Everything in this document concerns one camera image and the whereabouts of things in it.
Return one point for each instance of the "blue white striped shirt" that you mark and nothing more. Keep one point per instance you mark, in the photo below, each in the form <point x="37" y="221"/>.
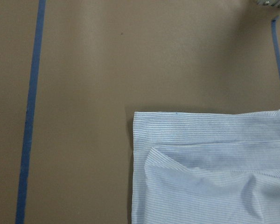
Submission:
<point x="199" y="168"/>

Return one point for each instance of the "aluminium camera post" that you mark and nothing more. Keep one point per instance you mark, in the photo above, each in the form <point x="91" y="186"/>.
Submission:
<point x="268" y="3"/>

